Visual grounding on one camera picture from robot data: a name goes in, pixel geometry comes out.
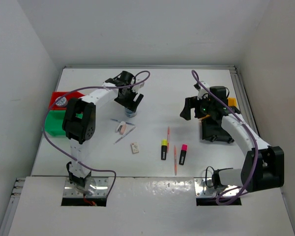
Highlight green plastic bin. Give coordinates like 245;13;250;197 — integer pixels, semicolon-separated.
41;110;84;138

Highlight small white eraser card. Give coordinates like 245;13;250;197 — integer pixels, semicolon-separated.
131;142;139;154

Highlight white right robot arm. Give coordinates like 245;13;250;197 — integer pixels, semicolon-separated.
180;84;284;192

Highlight orange pen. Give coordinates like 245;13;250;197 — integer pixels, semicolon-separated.
174;145;177;176
167;126;170;153

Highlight blue white pen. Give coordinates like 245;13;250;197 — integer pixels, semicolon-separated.
110;118;135;126

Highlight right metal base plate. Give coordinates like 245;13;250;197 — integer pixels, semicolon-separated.
194;177;239;198

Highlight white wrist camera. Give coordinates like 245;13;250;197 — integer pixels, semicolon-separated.
132;82;145;93
194;81;210;100

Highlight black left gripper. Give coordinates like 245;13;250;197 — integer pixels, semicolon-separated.
114;86;143;112

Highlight pink highlighter marker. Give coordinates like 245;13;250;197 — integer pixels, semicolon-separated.
179;144;188;165

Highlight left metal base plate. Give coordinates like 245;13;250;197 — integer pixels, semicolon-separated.
62;177;108;199

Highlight yellow highlighter marker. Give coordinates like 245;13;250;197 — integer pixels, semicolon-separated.
161;139;168;160

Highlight metal base plate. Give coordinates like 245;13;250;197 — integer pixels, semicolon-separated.
194;177;239;198
62;177;108;199

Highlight black plastic bin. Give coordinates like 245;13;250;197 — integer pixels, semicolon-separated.
200;117;234;144

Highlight pink white eraser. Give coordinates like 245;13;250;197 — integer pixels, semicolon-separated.
116;121;127;135

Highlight grey purple pen lower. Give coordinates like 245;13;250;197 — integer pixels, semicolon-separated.
113;126;136;145

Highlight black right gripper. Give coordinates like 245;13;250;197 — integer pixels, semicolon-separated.
180;93;215;120

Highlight red plastic bin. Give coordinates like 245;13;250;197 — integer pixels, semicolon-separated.
49;91;84;110

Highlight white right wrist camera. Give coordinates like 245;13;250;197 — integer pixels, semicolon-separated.
194;81;210;100

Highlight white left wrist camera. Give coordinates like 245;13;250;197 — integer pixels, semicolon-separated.
132;82;145;93

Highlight yellow plastic bin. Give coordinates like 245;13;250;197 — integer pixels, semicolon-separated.
199;97;237;122

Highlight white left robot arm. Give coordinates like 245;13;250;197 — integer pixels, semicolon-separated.
62;71;144;189

